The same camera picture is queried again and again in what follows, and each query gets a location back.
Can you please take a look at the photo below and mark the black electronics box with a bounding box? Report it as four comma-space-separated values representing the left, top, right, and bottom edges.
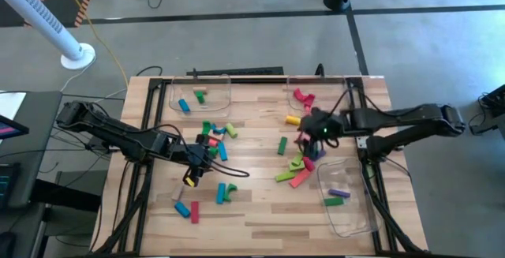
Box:
468, 83, 505, 136

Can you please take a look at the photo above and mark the long lime green block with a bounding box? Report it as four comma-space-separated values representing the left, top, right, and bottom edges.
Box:
275, 170, 298, 183

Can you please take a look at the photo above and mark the white paper sheet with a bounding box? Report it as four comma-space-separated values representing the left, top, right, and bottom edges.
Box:
0, 91, 27, 122

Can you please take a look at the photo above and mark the long red-orange wooden block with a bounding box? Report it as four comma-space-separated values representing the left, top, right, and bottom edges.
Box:
289, 168, 313, 189

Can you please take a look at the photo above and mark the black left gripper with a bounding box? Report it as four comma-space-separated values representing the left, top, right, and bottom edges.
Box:
181, 143, 216, 186

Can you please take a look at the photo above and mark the black console with cyan lights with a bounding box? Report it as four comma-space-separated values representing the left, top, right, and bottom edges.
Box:
0, 162, 21, 211

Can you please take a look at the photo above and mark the white tower fan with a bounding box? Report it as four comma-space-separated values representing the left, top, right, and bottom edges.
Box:
0, 0, 97, 71

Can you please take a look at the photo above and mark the black cable loop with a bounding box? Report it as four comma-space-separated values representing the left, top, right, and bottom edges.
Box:
136, 65, 164, 78

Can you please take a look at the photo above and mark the black power strip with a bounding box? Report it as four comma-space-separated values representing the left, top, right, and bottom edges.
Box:
185, 66, 285, 77

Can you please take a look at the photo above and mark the clear plastic bin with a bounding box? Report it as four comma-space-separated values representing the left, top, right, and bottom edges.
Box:
168, 74, 232, 119
286, 75, 352, 119
316, 157, 380, 238

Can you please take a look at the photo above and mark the tablet with pink screen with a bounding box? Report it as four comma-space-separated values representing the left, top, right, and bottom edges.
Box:
0, 114, 31, 140

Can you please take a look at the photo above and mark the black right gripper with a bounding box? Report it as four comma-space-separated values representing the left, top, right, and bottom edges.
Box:
299, 107, 345, 162

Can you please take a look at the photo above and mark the dark grey side desk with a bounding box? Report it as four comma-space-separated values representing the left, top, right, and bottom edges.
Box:
0, 90, 64, 258

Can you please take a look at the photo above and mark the long yellow cable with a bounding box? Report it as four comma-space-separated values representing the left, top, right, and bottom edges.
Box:
54, 0, 131, 90

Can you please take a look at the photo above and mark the black left camera cable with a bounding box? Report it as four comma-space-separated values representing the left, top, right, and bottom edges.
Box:
165, 123, 250, 179

